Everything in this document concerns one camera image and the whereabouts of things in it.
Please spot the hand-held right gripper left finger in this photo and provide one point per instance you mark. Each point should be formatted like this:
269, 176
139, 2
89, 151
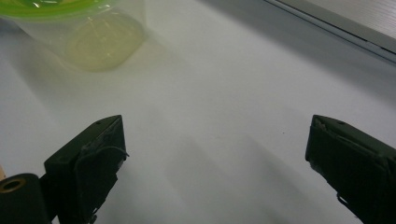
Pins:
87, 168

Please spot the round green-lidded clear container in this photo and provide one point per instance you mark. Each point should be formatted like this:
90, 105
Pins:
99, 40

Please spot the aluminium rail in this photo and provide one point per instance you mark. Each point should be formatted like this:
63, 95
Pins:
348, 29

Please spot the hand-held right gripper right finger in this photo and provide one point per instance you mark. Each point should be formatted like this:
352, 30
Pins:
358, 165

